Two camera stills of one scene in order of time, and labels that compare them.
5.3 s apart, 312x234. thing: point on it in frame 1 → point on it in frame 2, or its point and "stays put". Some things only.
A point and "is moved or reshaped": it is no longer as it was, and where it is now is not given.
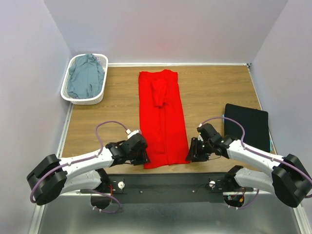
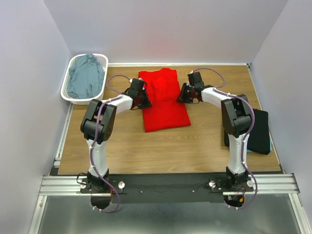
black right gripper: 193,153 → 181,98
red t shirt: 165,137 is moved or reshaped
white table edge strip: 179,64 stays put
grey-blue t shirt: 86,77 stays put
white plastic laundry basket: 85,81 stays put
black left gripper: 144,158 → 147,104
